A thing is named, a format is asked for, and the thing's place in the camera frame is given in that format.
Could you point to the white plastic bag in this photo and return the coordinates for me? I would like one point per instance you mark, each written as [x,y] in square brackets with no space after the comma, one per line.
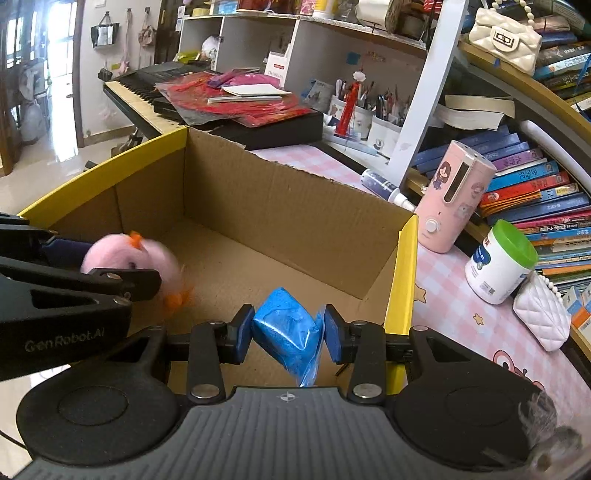
[211,48]

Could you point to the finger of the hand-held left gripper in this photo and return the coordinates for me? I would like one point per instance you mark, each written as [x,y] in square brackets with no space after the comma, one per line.
[120,282]
[27,230]

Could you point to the pink plush toy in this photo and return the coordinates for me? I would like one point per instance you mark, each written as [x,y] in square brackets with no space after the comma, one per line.
[152,258]

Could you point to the pink humidifier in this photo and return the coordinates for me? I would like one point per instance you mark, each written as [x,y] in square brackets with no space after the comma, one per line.
[450,198]

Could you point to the white shelf unit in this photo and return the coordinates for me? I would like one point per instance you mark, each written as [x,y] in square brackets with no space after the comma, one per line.
[318,50]

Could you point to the thick open book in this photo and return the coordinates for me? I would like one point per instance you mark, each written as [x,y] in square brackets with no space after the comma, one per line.
[475,113]

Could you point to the red plastic bags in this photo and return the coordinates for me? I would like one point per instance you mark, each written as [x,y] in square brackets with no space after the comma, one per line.
[194,99]

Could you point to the red and white box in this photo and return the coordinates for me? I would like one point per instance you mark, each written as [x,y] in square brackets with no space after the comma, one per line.
[277,69]

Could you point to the blue white tube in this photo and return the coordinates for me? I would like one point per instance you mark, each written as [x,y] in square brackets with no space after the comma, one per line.
[381,184]

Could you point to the white quilted purse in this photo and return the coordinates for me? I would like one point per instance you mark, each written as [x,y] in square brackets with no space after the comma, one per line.
[542,314]

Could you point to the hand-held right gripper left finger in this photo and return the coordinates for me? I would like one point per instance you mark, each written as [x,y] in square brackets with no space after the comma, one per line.
[244,337]

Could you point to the white jar green lid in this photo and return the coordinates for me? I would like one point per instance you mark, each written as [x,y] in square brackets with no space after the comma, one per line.
[496,265]

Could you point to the clear plastic wrap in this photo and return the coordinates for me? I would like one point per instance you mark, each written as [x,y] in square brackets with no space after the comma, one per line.
[549,429]

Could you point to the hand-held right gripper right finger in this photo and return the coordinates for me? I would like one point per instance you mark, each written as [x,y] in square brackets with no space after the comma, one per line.
[333,339]

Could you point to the magenta wrapper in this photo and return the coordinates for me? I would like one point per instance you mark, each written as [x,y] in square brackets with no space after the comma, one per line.
[249,77]

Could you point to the yellow cardboard box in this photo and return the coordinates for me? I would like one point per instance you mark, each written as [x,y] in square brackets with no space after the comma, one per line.
[277,217]

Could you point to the blue plastic bag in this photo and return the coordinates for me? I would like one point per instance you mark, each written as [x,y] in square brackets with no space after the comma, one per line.
[286,330]

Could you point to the wooden bookshelf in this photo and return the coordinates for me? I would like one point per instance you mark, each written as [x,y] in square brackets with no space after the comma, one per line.
[521,90]

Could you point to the row of stacked books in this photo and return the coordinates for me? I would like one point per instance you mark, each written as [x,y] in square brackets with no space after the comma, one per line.
[565,60]

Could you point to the row of colourful books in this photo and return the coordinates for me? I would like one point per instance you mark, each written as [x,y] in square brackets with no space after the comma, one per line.
[531,194]

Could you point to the pink checked tablecloth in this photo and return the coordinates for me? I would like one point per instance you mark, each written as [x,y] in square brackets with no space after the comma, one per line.
[443,295]

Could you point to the white rolled paper tube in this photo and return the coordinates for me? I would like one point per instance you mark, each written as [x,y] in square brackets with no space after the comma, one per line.
[549,143]

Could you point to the orange and white small boxes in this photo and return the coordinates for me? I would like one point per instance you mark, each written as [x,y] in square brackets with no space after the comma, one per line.
[579,307]

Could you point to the black electronic keyboard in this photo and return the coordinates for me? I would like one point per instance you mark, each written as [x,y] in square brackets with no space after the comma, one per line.
[277,131]

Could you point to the white booklet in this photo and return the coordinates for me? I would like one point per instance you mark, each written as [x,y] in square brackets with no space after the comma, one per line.
[251,90]

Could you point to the red tassel ornament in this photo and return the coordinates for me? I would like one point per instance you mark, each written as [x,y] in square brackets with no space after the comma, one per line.
[353,104]

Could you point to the hanging tote bag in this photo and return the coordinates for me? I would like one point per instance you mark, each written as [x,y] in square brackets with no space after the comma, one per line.
[105,34]

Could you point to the white pen holder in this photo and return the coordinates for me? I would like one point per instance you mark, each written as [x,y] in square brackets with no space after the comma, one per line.
[346,117]
[384,136]

